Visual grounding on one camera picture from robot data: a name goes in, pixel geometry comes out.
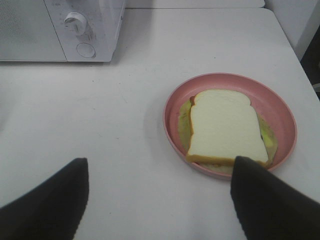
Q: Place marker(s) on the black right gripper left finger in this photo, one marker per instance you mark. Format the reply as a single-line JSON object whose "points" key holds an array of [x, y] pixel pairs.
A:
{"points": [[51, 211]]}

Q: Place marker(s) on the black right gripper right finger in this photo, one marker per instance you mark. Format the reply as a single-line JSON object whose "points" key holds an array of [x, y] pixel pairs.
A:
{"points": [[268, 208]]}

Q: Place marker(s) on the toast sandwich with lettuce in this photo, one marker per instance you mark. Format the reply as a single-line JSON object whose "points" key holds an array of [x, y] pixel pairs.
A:
{"points": [[217, 125]]}

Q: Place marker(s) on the pink round plate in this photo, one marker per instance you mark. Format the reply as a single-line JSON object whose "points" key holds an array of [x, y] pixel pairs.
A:
{"points": [[265, 101]]}

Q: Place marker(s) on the round white door button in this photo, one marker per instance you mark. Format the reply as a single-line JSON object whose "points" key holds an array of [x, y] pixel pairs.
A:
{"points": [[86, 50]]}

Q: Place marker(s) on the white timer knob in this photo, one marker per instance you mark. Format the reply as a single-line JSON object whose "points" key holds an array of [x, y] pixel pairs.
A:
{"points": [[76, 23]]}

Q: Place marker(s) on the white microwave oven body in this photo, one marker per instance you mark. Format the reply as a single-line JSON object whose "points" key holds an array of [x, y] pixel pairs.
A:
{"points": [[104, 20]]}

